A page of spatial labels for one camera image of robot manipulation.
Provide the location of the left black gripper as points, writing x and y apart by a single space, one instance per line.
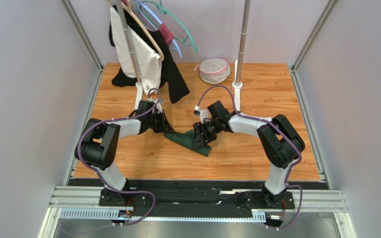
164 126

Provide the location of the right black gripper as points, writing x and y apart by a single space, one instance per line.
202 132

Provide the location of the dark green cloth napkin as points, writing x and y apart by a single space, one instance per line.
187 140

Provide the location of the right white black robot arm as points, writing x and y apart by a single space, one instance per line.
281 142

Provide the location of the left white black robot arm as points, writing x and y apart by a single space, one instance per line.
97 146

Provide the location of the black hanging garment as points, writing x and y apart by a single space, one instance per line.
170 73

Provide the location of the left white rack foot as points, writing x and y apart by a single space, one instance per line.
139 94

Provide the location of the white rack foot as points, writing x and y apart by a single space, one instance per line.
139 94
237 87

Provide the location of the right white rack foot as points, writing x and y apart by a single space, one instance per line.
237 87

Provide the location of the white hanging towel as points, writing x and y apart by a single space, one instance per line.
146 54

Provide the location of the white mesh laundry bag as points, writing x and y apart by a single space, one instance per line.
213 71

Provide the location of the blue plastic hanger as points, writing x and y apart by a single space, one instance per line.
157 23

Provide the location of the dark red hanging cloth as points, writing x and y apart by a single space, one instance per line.
166 33

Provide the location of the teal plastic hanger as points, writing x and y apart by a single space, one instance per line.
187 39

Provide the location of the wooden clothes hanger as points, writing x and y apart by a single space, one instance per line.
127 6

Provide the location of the right metal rack pole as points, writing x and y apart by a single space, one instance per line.
239 61

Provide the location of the metal rack pole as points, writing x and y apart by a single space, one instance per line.
239 61
129 40

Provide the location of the left metal rack pole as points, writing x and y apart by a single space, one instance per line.
129 40

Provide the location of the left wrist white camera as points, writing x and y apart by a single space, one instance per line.
158 102

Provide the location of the wrist white camera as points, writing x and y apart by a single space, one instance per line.
203 114
158 102

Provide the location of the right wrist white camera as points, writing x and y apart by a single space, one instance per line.
203 114

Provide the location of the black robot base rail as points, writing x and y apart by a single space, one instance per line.
195 198

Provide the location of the aluminium frame rail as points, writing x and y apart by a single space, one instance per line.
321 206

